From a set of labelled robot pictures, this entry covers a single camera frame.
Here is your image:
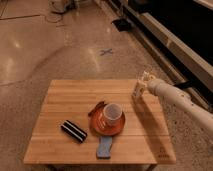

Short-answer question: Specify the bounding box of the white cup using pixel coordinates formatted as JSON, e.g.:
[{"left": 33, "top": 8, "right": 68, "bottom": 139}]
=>
[{"left": 103, "top": 103, "right": 122, "bottom": 126}]

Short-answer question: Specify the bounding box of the black white striped box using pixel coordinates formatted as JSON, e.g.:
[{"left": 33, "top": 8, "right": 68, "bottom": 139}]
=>
[{"left": 61, "top": 120, "right": 87, "bottom": 143}]

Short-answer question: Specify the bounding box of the white machine base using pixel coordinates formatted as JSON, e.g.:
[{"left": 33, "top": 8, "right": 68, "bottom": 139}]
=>
[{"left": 48, "top": 0, "right": 76, "bottom": 14}]

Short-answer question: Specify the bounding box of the black floor mat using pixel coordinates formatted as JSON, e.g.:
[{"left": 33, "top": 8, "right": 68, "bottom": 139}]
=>
[{"left": 112, "top": 19, "right": 131, "bottom": 32}]

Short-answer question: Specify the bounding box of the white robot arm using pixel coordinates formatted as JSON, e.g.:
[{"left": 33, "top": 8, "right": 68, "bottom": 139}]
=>
[{"left": 139, "top": 71, "right": 213, "bottom": 137}]

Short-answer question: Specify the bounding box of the wooden table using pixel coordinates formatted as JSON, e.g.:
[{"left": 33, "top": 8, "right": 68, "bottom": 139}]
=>
[{"left": 24, "top": 79, "right": 176, "bottom": 164}]

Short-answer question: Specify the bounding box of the blue sponge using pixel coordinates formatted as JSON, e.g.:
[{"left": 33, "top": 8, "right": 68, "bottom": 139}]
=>
[{"left": 96, "top": 136, "right": 112, "bottom": 159}]

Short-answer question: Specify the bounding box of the long metal rail bench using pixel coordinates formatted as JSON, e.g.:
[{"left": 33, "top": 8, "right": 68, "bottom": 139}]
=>
[{"left": 96, "top": 0, "right": 213, "bottom": 111}]

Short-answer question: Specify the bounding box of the orange round plate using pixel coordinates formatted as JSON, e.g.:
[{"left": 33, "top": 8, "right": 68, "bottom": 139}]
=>
[{"left": 90, "top": 108, "right": 125, "bottom": 136}]

